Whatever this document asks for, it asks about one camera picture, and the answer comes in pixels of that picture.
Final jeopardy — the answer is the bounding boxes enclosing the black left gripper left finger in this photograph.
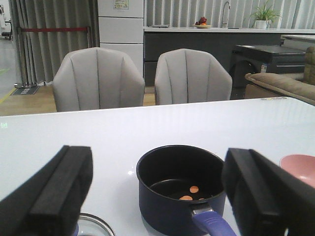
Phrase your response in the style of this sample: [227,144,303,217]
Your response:
[0,146,93,236]

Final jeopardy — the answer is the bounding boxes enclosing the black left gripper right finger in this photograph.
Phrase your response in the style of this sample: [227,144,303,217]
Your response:
[221,148,315,236]

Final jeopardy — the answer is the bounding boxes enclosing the glass lid with blue knob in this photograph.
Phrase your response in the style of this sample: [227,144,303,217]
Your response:
[72,213,116,236]

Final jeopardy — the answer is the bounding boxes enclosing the pink bowl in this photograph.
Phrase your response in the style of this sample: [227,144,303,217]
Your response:
[280,154,315,188]

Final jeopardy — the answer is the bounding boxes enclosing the dark blue saucepan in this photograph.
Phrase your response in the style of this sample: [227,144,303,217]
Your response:
[136,145,235,236]

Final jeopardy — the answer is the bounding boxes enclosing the beige cushion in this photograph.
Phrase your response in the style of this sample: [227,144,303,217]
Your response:
[244,73,315,105]

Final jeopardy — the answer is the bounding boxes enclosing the left grey upholstered chair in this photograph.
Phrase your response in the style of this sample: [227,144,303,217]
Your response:
[53,47,145,112]

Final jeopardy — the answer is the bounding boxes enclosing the grey upholstered chair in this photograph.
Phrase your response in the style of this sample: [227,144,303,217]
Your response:
[53,47,145,112]
[155,49,232,105]

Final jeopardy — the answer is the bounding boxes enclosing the black appliance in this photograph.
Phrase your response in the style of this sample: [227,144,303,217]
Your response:
[229,45,305,100]

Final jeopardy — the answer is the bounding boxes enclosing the right grey upholstered chair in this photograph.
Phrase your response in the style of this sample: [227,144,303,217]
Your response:
[155,49,232,105]

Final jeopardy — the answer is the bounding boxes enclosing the red barrier belt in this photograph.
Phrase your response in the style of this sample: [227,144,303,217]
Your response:
[18,27,90,32]

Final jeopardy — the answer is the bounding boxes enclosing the chrome faucet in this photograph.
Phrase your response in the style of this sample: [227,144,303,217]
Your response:
[221,1,231,28]

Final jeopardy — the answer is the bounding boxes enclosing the potted green plant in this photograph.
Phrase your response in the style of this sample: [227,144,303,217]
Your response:
[250,0,281,30]

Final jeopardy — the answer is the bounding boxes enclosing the fruit plate on counter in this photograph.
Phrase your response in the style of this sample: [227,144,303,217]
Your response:
[192,17,212,29]

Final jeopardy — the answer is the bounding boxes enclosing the dark kitchen counter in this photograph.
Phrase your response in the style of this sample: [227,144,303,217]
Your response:
[143,27,315,87]

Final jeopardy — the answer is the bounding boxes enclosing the white refrigerator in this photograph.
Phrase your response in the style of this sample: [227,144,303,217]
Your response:
[97,0,144,74]

